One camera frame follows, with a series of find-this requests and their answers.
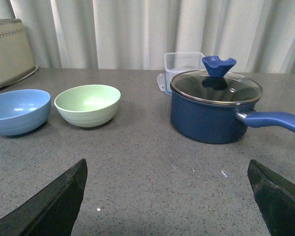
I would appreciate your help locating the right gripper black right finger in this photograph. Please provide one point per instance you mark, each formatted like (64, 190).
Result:
(275, 197)

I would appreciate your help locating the blue saucepan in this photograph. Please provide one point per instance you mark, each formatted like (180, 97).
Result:
(221, 124)

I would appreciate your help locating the green bowl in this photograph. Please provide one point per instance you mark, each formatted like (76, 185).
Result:
(89, 105)

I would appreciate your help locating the clear plastic food container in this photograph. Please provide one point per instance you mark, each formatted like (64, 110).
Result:
(178, 62)

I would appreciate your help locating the blue bowl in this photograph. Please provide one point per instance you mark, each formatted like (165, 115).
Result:
(22, 111)

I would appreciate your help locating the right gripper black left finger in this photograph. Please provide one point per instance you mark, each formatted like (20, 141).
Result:
(53, 210)

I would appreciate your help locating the cream two-slot toaster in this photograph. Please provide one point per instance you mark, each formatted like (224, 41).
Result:
(16, 57)

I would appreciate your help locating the glass lid blue knob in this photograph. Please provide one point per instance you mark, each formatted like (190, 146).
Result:
(216, 84)

